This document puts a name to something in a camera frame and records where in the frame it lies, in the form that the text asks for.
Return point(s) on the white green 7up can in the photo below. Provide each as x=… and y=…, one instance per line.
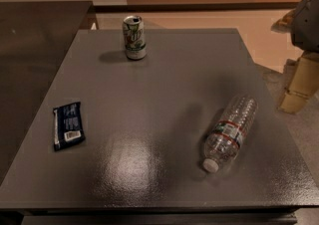
x=134, y=37

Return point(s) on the dark blue snack packet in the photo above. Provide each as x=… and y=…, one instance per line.
x=68, y=128

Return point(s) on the clear plastic water bottle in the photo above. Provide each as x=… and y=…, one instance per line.
x=226, y=138

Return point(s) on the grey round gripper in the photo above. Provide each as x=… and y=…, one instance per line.
x=307, y=25

